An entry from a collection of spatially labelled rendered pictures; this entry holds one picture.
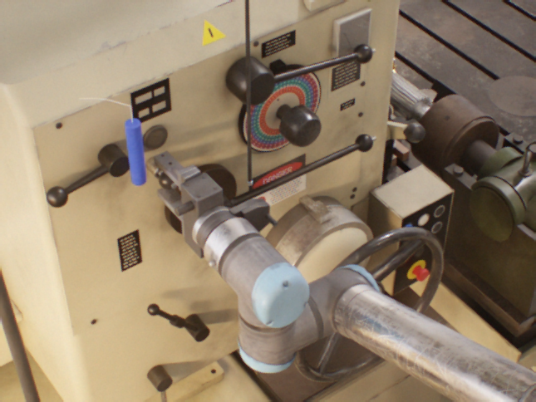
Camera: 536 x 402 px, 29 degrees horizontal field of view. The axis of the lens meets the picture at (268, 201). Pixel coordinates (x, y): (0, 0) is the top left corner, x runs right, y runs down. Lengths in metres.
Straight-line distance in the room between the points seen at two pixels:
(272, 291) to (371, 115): 0.67
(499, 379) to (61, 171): 0.76
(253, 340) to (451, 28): 1.90
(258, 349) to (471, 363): 0.37
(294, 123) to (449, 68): 1.40
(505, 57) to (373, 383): 1.06
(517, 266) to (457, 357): 1.00
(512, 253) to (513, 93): 0.80
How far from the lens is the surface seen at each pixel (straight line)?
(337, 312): 1.65
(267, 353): 1.64
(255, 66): 1.75
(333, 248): 2.07
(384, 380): 2.95
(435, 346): 1.47
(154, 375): 2.16
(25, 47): 1.72
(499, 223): 2.40
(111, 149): 1.70
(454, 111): 2.52
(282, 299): 1.54
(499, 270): 2.48
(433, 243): 2.06
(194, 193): 1.63
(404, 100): 2.64
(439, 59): 3.21
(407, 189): 2.25
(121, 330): 2.04
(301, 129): 1.83
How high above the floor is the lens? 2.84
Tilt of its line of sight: 43 degrees down
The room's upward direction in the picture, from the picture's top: straight up
